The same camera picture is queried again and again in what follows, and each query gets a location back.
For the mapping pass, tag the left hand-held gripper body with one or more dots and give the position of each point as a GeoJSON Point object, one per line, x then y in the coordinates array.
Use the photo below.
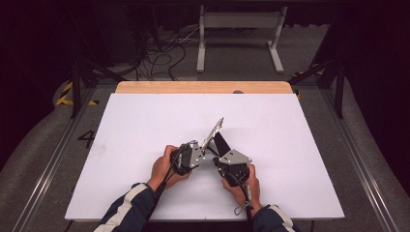
{"type": "Point", "coordinates": [193, 156]}

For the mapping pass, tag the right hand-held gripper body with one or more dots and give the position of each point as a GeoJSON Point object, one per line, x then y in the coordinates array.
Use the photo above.
{"type": "Point", "coordinates": [234, 167]}

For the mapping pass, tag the person's right hand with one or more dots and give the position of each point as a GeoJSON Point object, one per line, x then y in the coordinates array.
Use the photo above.
{"type": "Point", "coordinates": [248, 193]}

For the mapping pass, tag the person's left hand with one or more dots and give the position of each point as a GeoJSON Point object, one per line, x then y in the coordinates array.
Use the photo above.
{"type": "Point", "coordinates": [162, 169]}

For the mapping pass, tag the white board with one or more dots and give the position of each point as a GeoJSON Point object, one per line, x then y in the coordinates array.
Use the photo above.
{"type": "Point", "coordinates": [129, 135]}

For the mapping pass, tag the wooden table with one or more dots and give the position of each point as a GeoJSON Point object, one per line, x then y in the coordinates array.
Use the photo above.
{"type": "Point", "coordinates": [180, 87]}

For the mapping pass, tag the black metal stand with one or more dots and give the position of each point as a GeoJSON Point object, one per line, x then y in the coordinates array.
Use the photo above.
{"type": "Point", "coordinates": [76, 93]}
{"type": "Point", "coordinates": [339, 93]}

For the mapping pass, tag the white metal stand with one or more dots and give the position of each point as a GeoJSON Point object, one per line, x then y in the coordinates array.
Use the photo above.
{"type": "Point", "coordinates": [240, 20]}

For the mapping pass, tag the aluminium floor rail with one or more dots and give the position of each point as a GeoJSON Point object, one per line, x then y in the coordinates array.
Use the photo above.
{"type": "Point", "coordinates": [357, 154]}
{"type": "Point", "coordinates": [51, 164]}

